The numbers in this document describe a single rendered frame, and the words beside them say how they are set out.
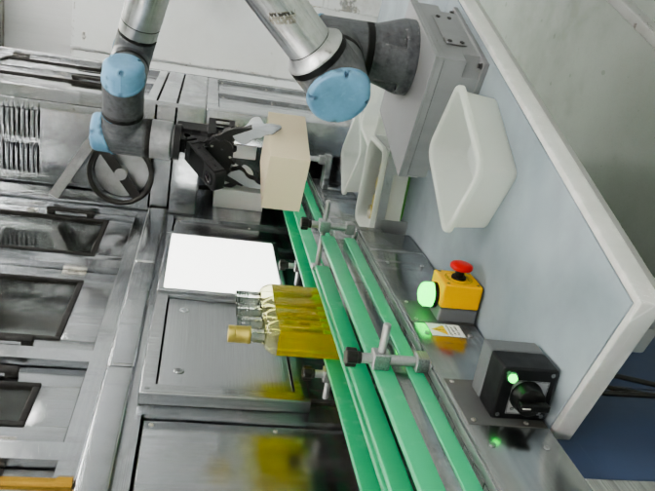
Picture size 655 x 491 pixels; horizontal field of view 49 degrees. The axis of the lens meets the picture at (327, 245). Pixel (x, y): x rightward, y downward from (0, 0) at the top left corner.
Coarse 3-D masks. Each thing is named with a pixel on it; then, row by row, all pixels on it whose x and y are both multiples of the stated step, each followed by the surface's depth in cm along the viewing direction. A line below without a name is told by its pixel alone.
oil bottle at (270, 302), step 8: (272, 296) 152; (280, 296) 153; (264, 304) 149; (272, 304) 148; (280, 304) 149; (288, 304) 150; (296, 304) 150; (304, 304) 151; (312, 304) 152; (320, 304) 152
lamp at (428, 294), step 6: (426, 282) 124; (432, 282) 124; (420, 288) 123; (426, 288) 122; (432, 288) 122; (438, 288) 122; (420, 294) 123; (426, 294) 122; (432, 294) 122; (438, 294) 122; (420, 300) 123; (426, 300) 122; (432, 300) 122; (438, 300) 122; (432, 306) 123
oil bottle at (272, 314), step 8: (264, 312) 146; (272, 312) 145; (280, 312) 145; (288, 312) 146; (296, 312) 147; (304, 312) 147; (312, 312) 148; (320, 312) 148; (264, 320) 143; (272, 320) 143; (296, 320) 144; (304, 320) 144; (312, 320) 144; (320, 320) 145
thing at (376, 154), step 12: (372, 144) 177; (372, 156) 178; (384, 156) 162; (372, 168) 179; (384, 168) 163; (372, 180) 180; (360, 192) 181; (372, 192) 182; (360, 204) 182; (360, 216) 182; (372, 216) 167
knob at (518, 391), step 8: (520, 384) 94; (528, 384) 94; (536, 384) 94; (512, 392) 94; (520, 392) 93; (528, 392) 93; (536, 392) 93; (512, 400) 94; (520, 400) 93; (528, 400) 93; (536, 400) 93; (544, 400) 93; (520, 408) 92; (528, 408) 92; (536, 408) 92; (544, 408) 92; (528, 416) 94
